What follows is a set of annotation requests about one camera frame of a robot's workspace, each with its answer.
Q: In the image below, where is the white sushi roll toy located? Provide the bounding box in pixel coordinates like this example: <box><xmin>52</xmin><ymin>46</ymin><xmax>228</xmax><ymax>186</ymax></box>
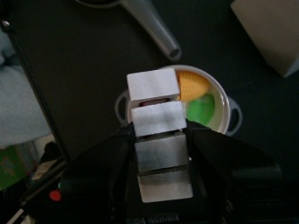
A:
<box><xmin>125</xmin><ymin>67</ymin><xmax>193</xmax><ymax>204</ymax></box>

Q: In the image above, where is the green printed box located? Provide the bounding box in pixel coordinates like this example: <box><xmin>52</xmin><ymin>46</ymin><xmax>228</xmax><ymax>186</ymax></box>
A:
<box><xmin>0</xmin><ymin>144</ymin><xmax>30</xmax><ymax>191</ymax></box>

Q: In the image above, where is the yellow toy corn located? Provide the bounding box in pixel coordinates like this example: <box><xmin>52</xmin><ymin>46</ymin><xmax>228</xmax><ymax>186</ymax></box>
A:
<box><xmin>174</xmin><ymin>70</ymin><xmax>210</xmax><ymax>102</ymax></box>

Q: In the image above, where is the beige box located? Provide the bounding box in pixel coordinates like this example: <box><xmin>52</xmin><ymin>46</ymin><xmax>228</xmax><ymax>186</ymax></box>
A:
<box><xmin>229</xmin><ymin>0</ymin><xmax>299</xmax><ymax>79</ymax></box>

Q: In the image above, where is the white toy pot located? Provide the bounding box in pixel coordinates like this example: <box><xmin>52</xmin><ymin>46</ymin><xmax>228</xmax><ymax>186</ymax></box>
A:
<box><xmin>114</xmin><ymin>64</ymin><xmax>243</xmax><ymax>137</ymax></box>

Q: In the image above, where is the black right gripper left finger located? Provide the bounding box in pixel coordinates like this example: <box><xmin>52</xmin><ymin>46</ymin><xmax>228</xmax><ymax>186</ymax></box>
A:
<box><xmin>61</xmin><ymin>122</ymin><xmax>137</xmax><ymax>224</ymax></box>

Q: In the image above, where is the green toy vegetable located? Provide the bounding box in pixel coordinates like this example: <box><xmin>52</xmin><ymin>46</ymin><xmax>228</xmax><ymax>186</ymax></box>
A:
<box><xmin>185</xmin><ymin>93</ymin><xmax>216</xmax><ymax>126</ymax></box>

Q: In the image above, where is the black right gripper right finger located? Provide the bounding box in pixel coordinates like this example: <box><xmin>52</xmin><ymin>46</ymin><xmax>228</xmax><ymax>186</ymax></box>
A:
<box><xmin>182</xmin><ymin>119</ymin><xmax>283</xmax><ymax>224</ymax></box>

